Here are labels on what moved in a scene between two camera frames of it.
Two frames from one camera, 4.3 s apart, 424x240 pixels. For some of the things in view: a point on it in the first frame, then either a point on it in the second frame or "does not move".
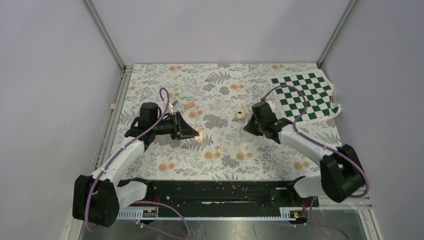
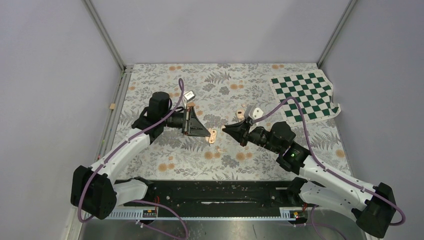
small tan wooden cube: [240, 114] does not move
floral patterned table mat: [218, 99] does not move
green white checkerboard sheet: [317, 90] does not move
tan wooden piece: [200, 138] -> [212, 136]
